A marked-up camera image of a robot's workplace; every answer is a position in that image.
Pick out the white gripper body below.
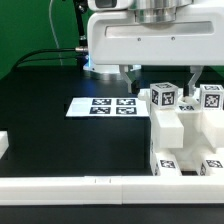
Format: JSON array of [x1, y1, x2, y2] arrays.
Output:
[[87, 0, 224, 66]]

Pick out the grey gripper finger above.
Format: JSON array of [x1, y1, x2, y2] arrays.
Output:
[[119, 65, 140, 94], [183, 66, 203, 97]]

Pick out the white tagged cube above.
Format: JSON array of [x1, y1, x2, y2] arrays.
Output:
[[200, 84, 224, 110]]

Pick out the small white tagged block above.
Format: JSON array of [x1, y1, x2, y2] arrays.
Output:
[[150, 82, 178, 109]]

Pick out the white chair back assembly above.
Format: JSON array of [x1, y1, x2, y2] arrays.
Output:
[[138, 84, 224, 151]]

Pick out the white chair seat frame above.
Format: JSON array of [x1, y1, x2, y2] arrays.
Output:
[[150, 110, 224, 175]]

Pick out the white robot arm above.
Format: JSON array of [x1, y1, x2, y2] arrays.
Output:
[[87, 0, 224, 94]]

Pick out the white sheet with tags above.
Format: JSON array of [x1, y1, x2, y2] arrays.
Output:
[[66, 97, 148, 117]]

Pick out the white part at left edge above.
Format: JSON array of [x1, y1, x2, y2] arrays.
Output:
[[0, 131, 9, 158]]

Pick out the black cables at base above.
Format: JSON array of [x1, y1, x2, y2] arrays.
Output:
[[11, 0, 90, 72]]

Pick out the white front barrier rail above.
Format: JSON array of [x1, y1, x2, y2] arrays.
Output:
[[0, 176, 224, 205]]

